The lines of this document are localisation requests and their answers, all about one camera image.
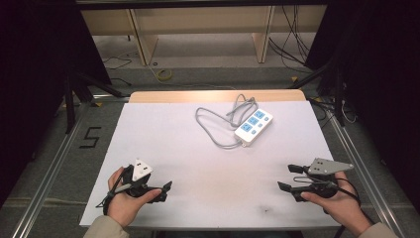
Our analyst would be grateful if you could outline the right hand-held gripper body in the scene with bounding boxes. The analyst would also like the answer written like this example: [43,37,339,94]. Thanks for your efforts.
[292,157,355,199]

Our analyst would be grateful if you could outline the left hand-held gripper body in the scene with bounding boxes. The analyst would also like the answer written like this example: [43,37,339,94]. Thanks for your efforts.
[122,158,157,199]

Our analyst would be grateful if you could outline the person's left hand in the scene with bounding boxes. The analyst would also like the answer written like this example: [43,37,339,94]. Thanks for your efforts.
[106,166,163,228]

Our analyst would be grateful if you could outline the person's right hand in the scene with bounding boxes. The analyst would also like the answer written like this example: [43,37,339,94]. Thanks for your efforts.
[300,171,373,238]

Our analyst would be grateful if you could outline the white power strip blue sockets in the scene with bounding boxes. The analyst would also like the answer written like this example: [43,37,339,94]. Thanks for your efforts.
[234,108,274,148]

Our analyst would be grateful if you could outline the black metal stand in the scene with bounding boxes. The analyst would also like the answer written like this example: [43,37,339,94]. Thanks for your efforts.
[63,69,124,134]
[289,58,349,127]

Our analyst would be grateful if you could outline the black curtain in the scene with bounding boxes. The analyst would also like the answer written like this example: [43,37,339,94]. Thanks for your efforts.
[304,0,420,214]
[0,0,113,207]

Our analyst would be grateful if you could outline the light wooden desk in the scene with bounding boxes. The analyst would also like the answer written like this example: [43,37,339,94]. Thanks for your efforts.
[80,4,329,66]

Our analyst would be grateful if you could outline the aluminium floor rail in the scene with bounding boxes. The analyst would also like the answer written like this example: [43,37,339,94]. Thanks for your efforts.
[316,98,401,238]
[11,93,132,238]

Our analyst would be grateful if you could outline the left hand-held gripper black cable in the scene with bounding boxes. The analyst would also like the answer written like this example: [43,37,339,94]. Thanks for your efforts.
[95,166,134,216]

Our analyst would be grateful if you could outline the hand-held gripper black cable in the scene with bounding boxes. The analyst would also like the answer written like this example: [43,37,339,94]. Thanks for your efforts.
[95,166,134,216]
[293,176,375,238]

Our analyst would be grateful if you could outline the right hand-held gripper black cable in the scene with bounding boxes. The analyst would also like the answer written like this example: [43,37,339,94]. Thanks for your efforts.
[293,176,375,238]

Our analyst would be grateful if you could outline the white thin cable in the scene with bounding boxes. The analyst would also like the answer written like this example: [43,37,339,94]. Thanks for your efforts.
[341,98,359,125]

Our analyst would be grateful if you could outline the grey power strip cable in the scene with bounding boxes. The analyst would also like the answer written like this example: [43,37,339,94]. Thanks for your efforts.
[194,93,260,151]

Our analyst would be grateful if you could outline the yellow coiled cable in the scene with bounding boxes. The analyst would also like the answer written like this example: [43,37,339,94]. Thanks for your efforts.
[147,61,174,84]

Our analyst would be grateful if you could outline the thin black floor cable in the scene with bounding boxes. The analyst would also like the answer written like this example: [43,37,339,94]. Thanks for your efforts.
[101,54,134,87]

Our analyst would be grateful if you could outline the bundle of black hanging cables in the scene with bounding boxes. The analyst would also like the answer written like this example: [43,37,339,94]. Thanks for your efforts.
[267,4,319,68]

